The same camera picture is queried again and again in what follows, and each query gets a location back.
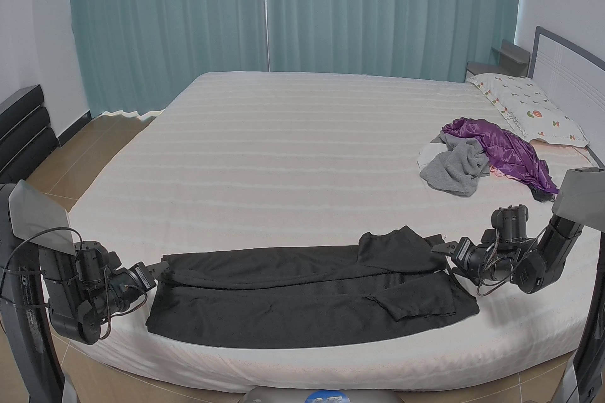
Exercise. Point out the white printed pillow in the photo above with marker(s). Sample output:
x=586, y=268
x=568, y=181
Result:
x=529, y=108

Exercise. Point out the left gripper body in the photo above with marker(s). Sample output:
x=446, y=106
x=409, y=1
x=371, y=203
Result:
x=134, y=280

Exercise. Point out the white garment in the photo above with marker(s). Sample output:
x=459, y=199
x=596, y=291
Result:
x=431, y=154

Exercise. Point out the dark grey garment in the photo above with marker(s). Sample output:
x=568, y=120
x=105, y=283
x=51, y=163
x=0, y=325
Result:
x=542, y=194

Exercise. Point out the black chest of drawers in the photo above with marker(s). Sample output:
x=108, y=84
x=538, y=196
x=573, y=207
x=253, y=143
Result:
x=23, y=127

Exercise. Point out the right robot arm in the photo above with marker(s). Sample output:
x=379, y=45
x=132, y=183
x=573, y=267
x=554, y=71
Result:
x=557, y=236

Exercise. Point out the purple satin garment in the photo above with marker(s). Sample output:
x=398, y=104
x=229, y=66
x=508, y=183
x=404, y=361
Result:
x=505, y=146

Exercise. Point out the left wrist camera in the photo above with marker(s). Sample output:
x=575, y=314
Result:
x=90, y=264

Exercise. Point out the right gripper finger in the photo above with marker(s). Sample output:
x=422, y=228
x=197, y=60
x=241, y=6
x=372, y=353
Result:
x=443, y=252
x=448, y=245

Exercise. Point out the grey bedside table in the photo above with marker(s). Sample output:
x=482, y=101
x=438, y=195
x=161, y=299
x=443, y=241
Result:
x=513, y=54

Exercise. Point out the pink garment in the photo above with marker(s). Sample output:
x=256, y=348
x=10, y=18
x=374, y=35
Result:
x=497, y=172

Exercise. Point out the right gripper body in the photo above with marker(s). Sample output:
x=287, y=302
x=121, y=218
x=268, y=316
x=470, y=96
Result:
x=470, y=257

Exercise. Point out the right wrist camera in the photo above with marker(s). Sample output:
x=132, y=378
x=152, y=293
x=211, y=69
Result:
x=510, y=224

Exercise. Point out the grey knit garment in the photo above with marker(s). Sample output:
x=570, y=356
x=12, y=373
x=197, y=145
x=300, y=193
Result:
x=453, y=169

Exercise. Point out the bed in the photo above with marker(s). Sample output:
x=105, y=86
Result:
x=283, y=155

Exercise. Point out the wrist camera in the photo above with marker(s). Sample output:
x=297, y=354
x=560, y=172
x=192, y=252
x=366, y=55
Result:
x=510, y=224
x=90, y=264

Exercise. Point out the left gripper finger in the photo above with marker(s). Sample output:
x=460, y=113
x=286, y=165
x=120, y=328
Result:
x=159, y=276
x=158, y=268

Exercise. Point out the black garment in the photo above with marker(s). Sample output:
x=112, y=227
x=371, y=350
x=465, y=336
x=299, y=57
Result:
x=283, y=292

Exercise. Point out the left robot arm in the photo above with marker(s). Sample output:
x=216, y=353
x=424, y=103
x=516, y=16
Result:
x=61, y=297

